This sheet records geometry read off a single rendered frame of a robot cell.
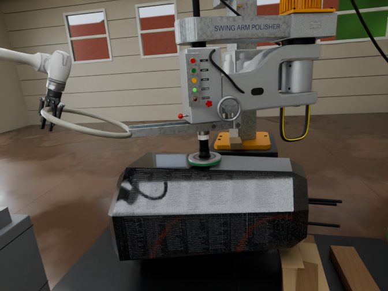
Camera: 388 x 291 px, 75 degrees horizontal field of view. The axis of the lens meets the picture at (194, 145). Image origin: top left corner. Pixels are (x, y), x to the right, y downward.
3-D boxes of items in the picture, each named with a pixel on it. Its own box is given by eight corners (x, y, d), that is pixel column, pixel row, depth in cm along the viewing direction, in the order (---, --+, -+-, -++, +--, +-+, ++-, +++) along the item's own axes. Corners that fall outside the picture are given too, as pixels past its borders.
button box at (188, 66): (201, 105, 147) (198, 53, 139) (202, 105, 144) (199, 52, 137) (187, 106, 145) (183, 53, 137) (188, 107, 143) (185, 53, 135)
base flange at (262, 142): (220, 135, 271) (219, 131, 270) (268, 135, 260) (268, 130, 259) (213, 149, 225) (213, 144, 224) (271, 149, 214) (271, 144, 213)
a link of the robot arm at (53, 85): (60, 82, 136) (58, 92, 137) (69, 82, 145) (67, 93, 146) (44, 76, 135) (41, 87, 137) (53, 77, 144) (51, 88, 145)
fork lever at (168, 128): (231, 123, 176) (231, 116, 174) (243, 129, 158) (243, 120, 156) (129, 132, 161) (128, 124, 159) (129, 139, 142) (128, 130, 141)
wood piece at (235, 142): (228, 143, 229) (228, 137, 227) (240, 142, 228) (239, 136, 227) (230, 149, 210) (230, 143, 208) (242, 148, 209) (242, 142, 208)
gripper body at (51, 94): (43, 87, 137) (40, 103, 139) (59, 92, 138) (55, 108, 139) (51, 87, 145) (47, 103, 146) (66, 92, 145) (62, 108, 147)
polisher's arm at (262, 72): (298, 115, 188) (301, 44, 174) (320, 120, 166) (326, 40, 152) (202, 126, 172) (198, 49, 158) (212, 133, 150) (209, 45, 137)
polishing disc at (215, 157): (182, 157, 170) (182, 156, 170) (207, 150, 181) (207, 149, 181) (201, 166, 153) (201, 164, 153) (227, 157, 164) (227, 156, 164)
